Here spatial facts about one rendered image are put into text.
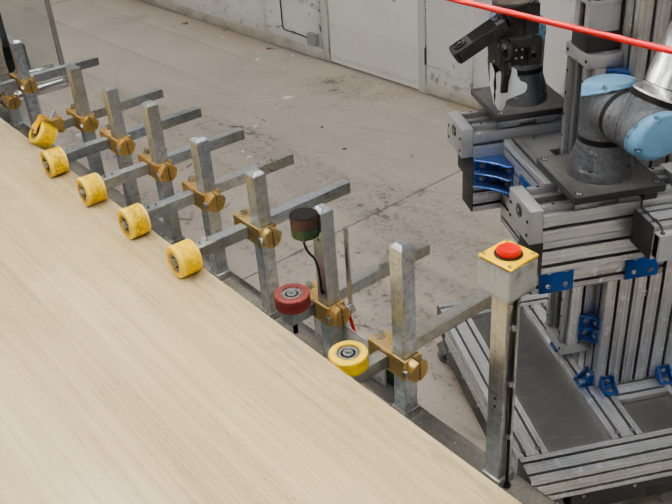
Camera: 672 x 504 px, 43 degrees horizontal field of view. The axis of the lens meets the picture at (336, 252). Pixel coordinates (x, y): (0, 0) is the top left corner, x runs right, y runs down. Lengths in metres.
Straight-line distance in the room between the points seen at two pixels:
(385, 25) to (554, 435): 3.51
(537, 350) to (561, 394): 0.22
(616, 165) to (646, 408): 0.91
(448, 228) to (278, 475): 2.55
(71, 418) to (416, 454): 0.65
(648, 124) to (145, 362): 1.13
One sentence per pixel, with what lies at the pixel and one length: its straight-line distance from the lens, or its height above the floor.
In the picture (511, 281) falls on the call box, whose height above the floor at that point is 1.20.
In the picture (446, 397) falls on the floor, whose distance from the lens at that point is 2.98.
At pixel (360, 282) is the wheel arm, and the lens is 2.01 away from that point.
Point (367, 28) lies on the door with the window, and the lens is 5.66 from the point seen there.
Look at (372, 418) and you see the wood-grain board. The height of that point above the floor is 0.90.
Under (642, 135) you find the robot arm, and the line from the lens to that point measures 1.87.
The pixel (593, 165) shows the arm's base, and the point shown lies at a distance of 2.05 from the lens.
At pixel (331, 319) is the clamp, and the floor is 0.85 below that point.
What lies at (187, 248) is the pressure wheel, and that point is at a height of 0.98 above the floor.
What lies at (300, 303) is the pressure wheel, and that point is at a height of 0.90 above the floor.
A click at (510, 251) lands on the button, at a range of 1.41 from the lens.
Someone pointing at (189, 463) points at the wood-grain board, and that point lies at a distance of 1.55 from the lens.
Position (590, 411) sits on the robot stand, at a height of 0.21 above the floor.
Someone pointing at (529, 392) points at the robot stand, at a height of 0.21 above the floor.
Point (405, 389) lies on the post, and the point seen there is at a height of 0.79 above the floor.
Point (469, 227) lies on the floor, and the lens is 3.92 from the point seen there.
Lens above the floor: 1.97
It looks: 32 degrees down
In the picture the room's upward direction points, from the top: 4 degrees counter-clockwise
